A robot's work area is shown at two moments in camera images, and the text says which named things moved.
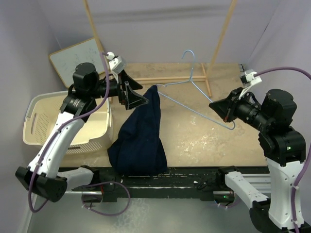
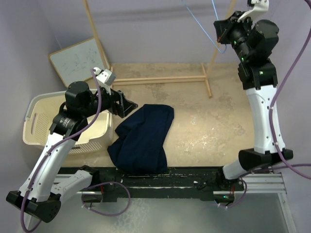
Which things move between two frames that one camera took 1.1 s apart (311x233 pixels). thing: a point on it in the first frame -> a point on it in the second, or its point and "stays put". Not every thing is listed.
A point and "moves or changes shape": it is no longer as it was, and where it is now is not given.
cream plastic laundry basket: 41,109 stays put
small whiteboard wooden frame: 65,60 stays put
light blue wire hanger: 159,87 -> 217,18
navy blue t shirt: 139,150 moves or changes shape
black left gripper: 130,98 -> 124,106
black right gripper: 226,107 -> 225,27
